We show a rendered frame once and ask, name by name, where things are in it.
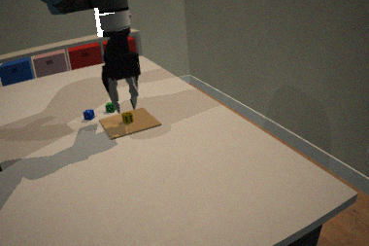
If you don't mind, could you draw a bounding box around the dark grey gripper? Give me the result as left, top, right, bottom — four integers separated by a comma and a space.
102, 27, 141, 114

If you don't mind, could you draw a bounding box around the blue die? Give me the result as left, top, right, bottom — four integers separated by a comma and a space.
84, 110, 95, 121

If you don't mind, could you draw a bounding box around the green die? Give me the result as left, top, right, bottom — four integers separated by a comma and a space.
105, 102, 116, 113

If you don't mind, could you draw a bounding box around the yellow die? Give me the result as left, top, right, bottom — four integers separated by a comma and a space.
121, 111, 134, 123

